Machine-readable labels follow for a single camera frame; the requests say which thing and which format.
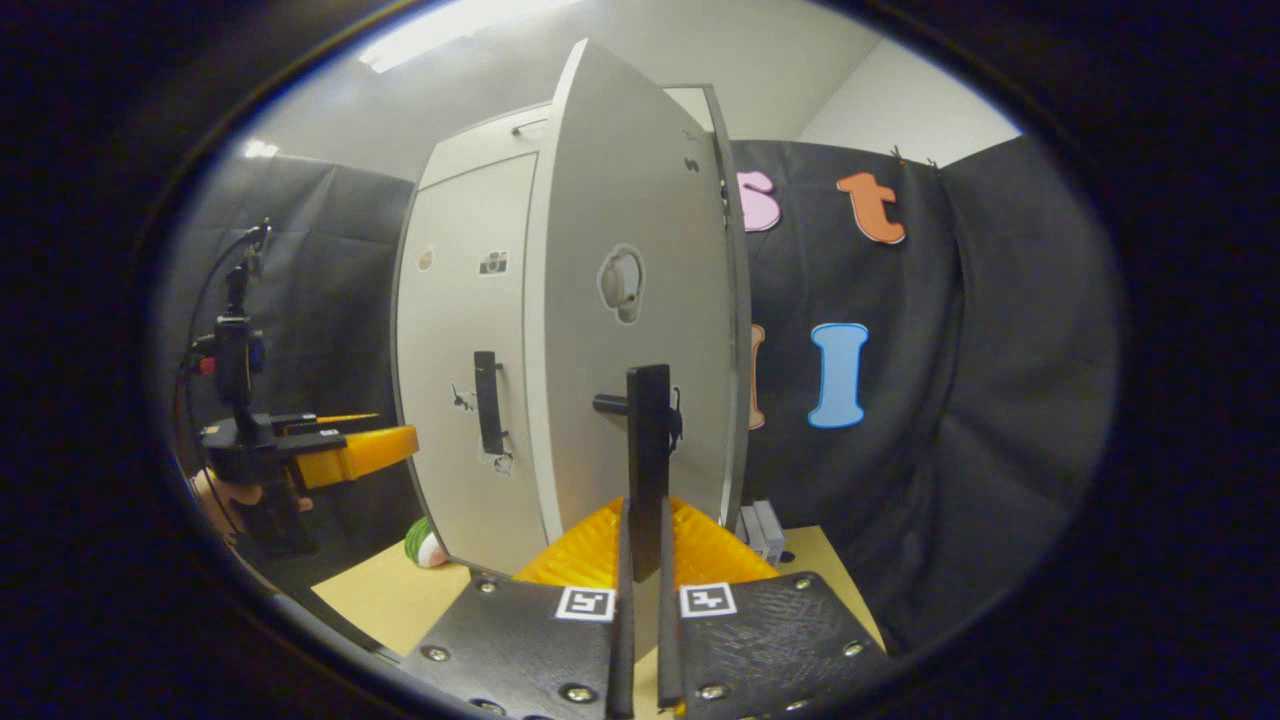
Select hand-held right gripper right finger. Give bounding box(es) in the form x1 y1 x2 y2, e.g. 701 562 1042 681
655 497 891 720

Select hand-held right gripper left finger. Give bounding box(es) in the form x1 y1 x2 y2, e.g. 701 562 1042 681
398 497 638 720

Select black door handle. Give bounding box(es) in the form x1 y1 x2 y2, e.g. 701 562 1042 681
473 350 508 457
593 364 684 584

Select beige double-door shoe cabinet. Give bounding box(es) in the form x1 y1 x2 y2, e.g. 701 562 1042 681
390 85 753 581

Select shoe cabinet door headphone sticker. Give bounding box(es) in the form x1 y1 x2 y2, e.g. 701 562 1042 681
522 38 753 581

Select beige cabinet top flap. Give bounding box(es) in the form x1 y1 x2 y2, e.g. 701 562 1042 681
418 86 716 191

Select green watermelon toy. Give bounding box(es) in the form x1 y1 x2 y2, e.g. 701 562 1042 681
404 517 451 570

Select small white box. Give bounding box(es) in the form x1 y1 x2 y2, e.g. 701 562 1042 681
738 500 788 569

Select ceiling light panel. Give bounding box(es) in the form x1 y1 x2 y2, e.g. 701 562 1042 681
358 0 586 74

